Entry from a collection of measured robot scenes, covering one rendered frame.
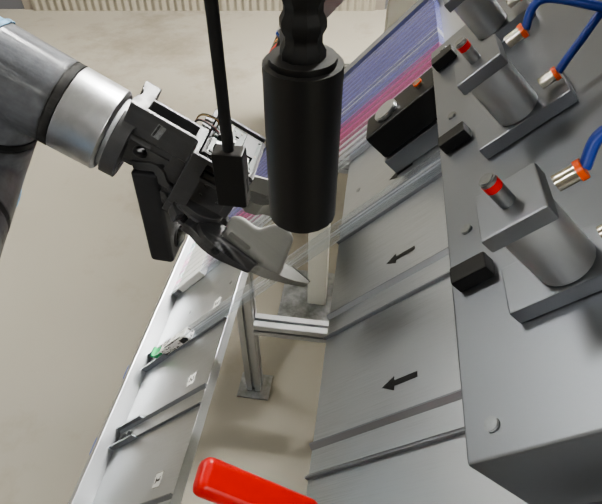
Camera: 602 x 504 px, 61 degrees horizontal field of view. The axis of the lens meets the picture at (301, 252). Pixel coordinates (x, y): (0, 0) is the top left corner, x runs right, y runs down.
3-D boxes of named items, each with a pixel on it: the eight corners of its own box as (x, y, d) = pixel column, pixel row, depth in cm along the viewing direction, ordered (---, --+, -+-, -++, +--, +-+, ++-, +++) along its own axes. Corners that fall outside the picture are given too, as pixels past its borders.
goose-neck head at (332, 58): (264, 234, 14) (253, 71, 10) (276, 193, 15) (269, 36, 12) (331, 241, 13) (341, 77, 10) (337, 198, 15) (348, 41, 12)
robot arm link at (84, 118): (38, 162, 43) (81, 113, 49) (91, 189, 44) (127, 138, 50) (56, 94, 38) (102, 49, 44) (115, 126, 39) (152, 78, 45)
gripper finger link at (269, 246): (323, 273, 43) (239, 201, 43) (287, 308, 47) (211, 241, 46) (336, 254, 45) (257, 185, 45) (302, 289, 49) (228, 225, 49)
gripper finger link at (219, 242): (247, 272, 45) (170, 206, 44) (240, 282, 46) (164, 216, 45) (272, 245, 48) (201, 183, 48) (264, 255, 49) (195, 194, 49)
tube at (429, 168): (159, 361, 68) (152, 357, 68) (162, 352, 69) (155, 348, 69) (496, 136, 39) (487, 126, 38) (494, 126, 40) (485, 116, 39)
